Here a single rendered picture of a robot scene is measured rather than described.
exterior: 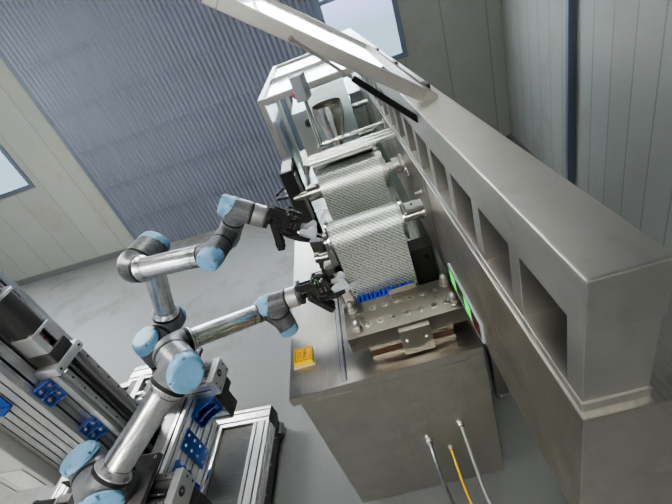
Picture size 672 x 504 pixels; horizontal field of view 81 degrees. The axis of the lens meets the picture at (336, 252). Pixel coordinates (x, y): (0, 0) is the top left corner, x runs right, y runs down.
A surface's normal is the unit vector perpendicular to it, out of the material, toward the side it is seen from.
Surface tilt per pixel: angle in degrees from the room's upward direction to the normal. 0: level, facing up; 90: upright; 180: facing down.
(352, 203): 92
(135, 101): 90
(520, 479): 0
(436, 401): 90
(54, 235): 90
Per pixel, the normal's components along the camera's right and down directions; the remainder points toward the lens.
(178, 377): 0.71, 0.13
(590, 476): 0.07, 0.55
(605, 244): -0.32, -0.78
